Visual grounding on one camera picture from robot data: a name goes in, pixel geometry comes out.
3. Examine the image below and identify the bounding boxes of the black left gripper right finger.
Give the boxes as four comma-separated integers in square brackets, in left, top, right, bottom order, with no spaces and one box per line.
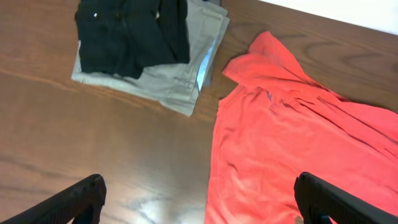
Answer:
[294,172,397,224]

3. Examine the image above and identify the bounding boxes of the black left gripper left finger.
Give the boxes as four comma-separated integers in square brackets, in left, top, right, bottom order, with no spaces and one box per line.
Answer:
[3,174,106,224]

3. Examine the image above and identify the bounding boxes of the orange soccer t-shirt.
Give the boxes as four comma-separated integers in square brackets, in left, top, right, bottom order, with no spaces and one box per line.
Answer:
[205,32,397,223]

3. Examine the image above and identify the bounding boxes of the khaki folded pants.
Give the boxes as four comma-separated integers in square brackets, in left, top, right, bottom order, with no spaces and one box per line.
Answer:
[72,0,229,116]

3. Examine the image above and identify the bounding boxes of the black folded garment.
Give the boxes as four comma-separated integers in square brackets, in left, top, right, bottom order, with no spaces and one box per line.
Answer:
[75,0,190,79]

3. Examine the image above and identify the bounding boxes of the grey folded garment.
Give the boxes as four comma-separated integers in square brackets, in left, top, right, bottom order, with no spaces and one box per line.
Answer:
[203,0,221,86]

